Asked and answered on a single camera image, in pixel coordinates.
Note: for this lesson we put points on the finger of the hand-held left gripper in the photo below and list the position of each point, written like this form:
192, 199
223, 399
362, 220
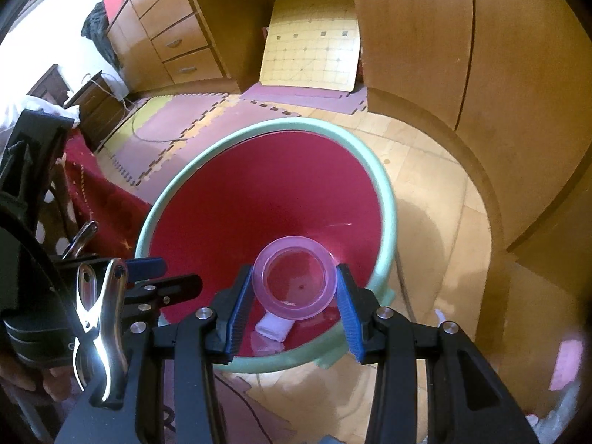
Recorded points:
180, 284
145, 267

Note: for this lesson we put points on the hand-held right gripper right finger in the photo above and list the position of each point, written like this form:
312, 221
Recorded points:
349, 314

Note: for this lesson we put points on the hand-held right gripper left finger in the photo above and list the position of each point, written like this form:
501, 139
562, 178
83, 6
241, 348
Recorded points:
238, 314

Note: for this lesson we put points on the pink transparent plastic cup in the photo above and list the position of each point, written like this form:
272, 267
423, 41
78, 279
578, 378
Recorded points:
293, 277

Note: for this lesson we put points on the red basin with green rim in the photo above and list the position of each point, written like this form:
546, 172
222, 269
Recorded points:
259, 185

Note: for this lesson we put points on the person's left hand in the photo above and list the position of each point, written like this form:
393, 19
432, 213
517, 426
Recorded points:
41, 381

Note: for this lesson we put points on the white folded tissue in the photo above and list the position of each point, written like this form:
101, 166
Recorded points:
273, 327

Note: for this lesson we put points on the silver spring clip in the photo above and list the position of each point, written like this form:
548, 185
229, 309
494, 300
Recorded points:
83, 238
108, 333

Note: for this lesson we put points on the red blanket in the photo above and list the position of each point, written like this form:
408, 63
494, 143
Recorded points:
106, 203

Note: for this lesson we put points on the brown polka dot blanket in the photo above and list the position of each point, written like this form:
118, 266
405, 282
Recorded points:
55, 203

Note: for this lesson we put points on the foam puzzle floor mat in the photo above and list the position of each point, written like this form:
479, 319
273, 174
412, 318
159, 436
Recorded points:
175, 120

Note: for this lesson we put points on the dark wooden nightstand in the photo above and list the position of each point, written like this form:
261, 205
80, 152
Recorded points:
99, 111

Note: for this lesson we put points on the white pillow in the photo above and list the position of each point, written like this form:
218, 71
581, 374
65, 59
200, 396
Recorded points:
14, 115

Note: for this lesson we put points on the dark wooden headboard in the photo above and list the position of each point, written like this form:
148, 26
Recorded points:
46, 81

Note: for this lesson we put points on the pink white plastic bag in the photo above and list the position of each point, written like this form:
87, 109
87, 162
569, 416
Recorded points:
566, 365

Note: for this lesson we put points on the wooden desk with drawers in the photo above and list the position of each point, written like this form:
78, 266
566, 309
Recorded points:
180, 41

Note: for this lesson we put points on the dark hanging clothes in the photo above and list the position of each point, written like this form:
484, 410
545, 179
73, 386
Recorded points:
99, 32

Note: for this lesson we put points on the red cloth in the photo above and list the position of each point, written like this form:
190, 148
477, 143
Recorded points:
114, 2

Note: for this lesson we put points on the yellow chess board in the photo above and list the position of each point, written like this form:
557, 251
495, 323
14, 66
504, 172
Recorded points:
310, 41

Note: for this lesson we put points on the wooden wardrobe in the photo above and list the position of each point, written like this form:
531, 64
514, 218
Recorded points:
416, 32

